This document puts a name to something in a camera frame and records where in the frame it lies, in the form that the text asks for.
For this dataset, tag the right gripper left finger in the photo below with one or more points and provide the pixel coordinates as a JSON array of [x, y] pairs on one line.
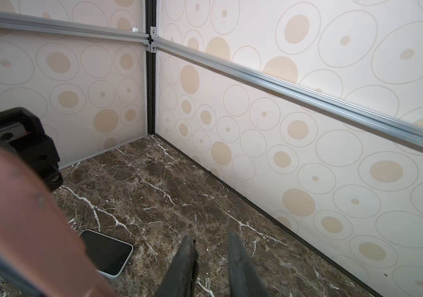
[[182, 273]]

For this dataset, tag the horizontal aluminium rail back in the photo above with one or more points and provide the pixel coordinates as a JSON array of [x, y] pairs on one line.
[[390, 128]]

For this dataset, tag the phone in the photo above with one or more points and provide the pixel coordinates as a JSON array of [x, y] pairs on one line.
[[36, 239], [109, 255]]

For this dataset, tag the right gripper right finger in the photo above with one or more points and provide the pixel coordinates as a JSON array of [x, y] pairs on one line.
[[244, 280]]

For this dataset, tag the diagonal aluminium rail left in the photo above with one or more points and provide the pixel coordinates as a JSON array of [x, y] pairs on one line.
[[41, 25]]

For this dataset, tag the phone in clear case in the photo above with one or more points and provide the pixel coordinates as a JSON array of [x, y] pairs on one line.
[[109, 255]]

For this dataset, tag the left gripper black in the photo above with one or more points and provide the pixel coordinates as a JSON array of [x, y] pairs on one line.
[[22, 133]]

